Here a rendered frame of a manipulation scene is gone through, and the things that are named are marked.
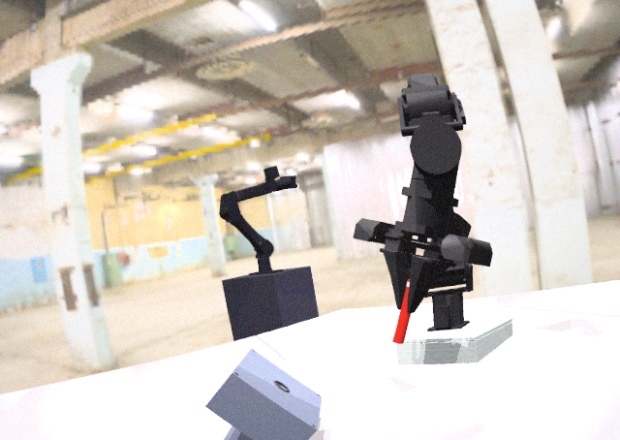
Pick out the red peg with white band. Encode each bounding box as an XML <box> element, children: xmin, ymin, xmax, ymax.
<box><xmin>392</xmin><ymin>279</ymin><xmax>412</xmax><ymax>344</ymax></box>

